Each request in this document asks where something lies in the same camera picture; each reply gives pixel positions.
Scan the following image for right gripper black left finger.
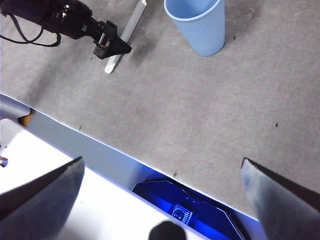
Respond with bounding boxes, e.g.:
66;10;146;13
0;156;86;240

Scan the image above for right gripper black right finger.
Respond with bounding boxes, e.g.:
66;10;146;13
239;157;320;240

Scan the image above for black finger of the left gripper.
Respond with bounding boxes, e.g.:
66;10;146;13
106;31;133;58

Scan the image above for grey handled sponge cup brush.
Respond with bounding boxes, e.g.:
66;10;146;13
104;0;148;75

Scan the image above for blue ribbed plastic cup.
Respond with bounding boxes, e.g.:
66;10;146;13
163;0;226;57

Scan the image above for black round knob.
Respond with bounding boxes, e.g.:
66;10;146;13
149;221;187;240

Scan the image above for black left camera cable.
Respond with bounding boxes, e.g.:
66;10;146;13
0;13;62;48

